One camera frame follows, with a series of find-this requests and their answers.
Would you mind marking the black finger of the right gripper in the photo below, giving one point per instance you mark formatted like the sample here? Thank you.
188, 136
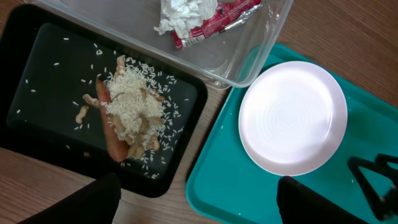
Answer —
384, 207

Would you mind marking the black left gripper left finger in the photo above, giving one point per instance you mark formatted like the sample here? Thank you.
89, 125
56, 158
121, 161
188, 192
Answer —
97, 202

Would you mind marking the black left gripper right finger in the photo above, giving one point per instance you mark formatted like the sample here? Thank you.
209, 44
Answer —
298, 204

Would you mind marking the orange carrot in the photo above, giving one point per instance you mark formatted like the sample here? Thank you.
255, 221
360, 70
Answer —
117, 149

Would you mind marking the large pink plate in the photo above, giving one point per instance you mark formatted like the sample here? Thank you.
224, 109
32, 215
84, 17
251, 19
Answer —
293, 118

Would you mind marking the red snack wrapper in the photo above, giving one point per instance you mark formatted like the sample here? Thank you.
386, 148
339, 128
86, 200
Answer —
227, 16

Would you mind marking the large white napkin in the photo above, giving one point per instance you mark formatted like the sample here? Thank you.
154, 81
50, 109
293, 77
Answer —
182, 16

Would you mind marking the pile of rice and peanuts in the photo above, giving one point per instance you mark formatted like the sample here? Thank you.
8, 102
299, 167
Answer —
133, 109

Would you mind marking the black tray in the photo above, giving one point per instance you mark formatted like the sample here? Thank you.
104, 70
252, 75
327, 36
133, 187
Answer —
24, 24

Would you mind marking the clear plastic bin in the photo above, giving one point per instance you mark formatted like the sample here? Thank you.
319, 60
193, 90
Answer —
230, 49

